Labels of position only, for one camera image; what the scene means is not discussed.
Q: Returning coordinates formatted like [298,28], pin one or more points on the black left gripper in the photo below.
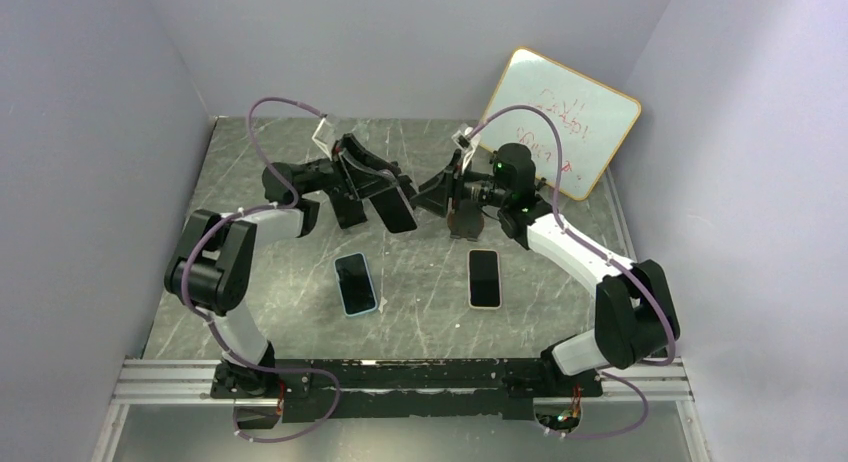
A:
[354,186]

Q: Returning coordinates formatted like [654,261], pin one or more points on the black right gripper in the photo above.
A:
[434,198]

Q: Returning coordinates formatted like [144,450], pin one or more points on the purple phone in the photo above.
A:
[395,211]

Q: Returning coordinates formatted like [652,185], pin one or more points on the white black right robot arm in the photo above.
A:
[634,311]

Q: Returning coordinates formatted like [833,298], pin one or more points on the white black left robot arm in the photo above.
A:
[211,265]

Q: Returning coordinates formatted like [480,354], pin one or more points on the white cased phone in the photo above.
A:
[484,284]

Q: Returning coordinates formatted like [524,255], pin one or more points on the blue cased phone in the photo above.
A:
[355,285]

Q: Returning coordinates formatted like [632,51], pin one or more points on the yellow framed whiteboard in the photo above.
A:
[592,120]

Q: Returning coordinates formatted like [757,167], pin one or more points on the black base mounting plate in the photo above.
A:
[351,388]

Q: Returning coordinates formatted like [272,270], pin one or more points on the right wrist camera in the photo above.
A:
[467,145]

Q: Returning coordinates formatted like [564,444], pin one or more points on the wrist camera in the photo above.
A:
[327,135]
[467,145]

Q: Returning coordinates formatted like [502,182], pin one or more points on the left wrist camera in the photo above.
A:
[327,135]

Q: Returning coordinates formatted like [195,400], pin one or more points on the aluminium rail frame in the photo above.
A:
[188,382]

